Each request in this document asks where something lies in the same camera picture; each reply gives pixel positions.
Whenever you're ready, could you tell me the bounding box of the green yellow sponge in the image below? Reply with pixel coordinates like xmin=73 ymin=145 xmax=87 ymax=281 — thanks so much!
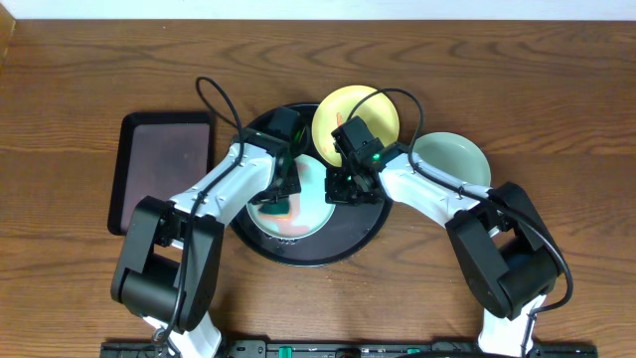
xmin=257 ymin=197 xmax=291 ymax=217

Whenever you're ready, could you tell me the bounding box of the light green plate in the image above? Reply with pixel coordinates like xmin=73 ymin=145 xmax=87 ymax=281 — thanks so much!
xmin=413 ymin=132 xmax=491 ymax=186
xmin=247 ymin=154 xmax=335 ymax=240

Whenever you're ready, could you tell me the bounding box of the yellow plate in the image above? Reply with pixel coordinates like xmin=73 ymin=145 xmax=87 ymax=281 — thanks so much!
xmin=311 ymin=85 xmax=399 ymax=167

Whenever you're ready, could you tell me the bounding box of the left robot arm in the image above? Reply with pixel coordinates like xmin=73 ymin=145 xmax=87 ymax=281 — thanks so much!
xmin=110 ymin=129 xmax=303 ymax=357

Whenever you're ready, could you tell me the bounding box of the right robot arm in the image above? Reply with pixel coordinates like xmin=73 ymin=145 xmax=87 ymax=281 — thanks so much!
xmin=328 ymin=139 xmax=571 ymax=357

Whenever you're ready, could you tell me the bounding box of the rectangular black tray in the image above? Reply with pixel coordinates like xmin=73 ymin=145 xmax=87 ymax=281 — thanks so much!
xmin=107 ymin=111 xmax=215 ymax=236

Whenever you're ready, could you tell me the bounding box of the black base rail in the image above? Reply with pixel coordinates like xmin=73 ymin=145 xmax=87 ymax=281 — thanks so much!
xmin=98 ymin=338 xmax=599 ymax=358

